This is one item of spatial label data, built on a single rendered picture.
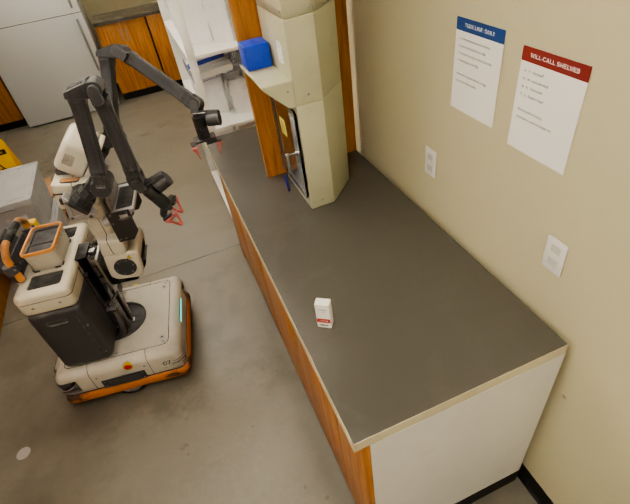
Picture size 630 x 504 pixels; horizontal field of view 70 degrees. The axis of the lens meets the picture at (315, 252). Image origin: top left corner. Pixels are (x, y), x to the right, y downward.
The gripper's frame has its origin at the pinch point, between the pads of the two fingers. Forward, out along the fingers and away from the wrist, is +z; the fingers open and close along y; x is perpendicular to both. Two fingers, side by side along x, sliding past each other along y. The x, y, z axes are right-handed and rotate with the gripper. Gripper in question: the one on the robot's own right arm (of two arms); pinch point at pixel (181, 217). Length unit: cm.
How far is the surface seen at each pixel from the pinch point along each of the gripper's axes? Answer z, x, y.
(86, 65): -22, 137, 456
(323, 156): 13, -66, -8
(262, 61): -26, -68, 11
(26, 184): -24, 123, 141
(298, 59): -24, -80, -8
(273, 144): 12, -48, 27
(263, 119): -1, -52, 27
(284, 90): -19, -69, -9
